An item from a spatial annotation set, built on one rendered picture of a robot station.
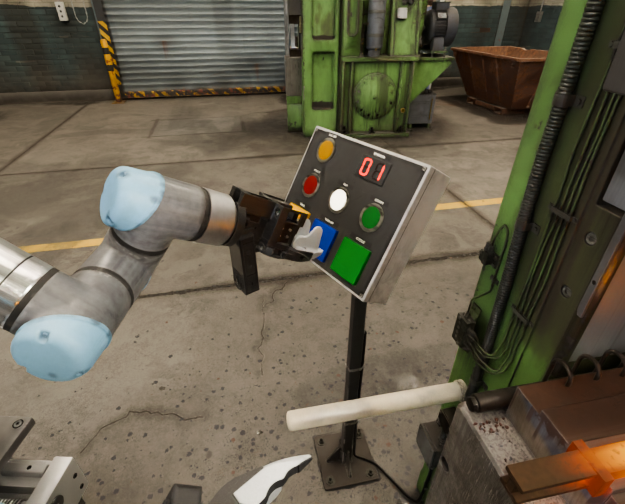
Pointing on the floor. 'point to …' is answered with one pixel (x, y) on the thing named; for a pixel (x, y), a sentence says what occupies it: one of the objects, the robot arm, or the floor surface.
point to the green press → (366, 65)
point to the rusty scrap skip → (500, 76)
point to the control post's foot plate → (326, 444)
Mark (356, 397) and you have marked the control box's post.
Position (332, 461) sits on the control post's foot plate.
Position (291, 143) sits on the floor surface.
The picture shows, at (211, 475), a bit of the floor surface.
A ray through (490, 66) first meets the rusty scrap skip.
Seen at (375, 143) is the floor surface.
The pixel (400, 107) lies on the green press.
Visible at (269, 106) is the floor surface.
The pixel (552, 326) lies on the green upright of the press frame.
